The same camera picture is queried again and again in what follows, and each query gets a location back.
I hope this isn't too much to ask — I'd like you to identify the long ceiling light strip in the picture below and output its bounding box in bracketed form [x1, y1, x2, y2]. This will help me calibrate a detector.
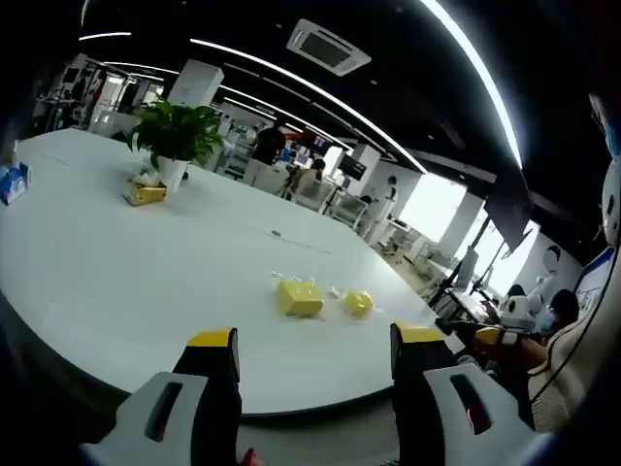
[188, 37, 429, 175]
[419, 0, 526, 169]

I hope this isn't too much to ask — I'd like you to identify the black hanging panel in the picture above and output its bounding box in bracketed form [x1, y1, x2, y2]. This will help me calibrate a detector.
[483, 167, 536, 254]

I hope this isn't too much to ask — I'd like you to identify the blue tissue packet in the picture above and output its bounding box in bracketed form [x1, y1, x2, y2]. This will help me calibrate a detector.
[0, 162, 33, 206]

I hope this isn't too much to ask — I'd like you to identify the small yellow silicone block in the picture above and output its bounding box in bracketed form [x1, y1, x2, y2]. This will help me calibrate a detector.
[343, 289, 376, 322]

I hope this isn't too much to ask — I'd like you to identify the white mesh office chair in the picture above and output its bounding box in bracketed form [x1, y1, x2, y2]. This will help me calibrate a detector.
[292, 180, 325, 213]
[334, 193, 373, 232]

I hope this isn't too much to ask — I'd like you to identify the person's blue face mask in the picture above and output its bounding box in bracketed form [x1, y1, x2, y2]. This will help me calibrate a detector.
[604, 114, 621, 159]

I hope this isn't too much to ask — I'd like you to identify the large yellow silicone block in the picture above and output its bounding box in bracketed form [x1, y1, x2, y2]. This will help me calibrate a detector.
[276, 278, 325, 319]

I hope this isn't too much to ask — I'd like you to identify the potted green plant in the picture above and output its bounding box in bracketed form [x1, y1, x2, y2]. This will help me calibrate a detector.
[127, 99, 226, 193]

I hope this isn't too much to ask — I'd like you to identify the blue and white wall poster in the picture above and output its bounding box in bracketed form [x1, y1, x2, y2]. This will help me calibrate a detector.
[573, 246, 618, 327]

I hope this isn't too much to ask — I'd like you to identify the ceiling air conditioner unit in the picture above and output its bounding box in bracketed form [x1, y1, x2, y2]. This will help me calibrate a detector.
[285, 17, 373, 78]

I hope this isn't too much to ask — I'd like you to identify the yellow tissue box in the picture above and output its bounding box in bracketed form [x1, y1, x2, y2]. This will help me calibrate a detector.
[120, 175, 169, 208]

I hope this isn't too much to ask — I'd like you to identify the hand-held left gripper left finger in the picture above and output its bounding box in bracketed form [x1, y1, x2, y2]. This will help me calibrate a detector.
[80, 327, 243, 466]

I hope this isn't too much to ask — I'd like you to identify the red lit display screen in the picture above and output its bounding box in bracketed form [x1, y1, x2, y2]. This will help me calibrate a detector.
[302, 126, 337, 148]

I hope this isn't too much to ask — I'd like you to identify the table socket cover strip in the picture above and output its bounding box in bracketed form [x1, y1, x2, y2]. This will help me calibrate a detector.
[264, 225, 334, 255]

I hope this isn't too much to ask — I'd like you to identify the black monitor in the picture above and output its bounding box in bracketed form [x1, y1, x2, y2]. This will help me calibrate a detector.
[337, 154, 367, 182]

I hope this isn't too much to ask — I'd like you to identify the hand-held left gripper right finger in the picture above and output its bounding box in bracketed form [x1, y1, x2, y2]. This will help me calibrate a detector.
[390, 320, 552, 466]

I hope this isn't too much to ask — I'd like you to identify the person's beige clothing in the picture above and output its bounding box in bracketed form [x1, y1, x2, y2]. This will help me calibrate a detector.
[526, 317, 621, 436]

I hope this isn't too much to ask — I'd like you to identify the white chest device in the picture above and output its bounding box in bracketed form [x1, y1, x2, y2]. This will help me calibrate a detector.
[600, 157, 621, 244]

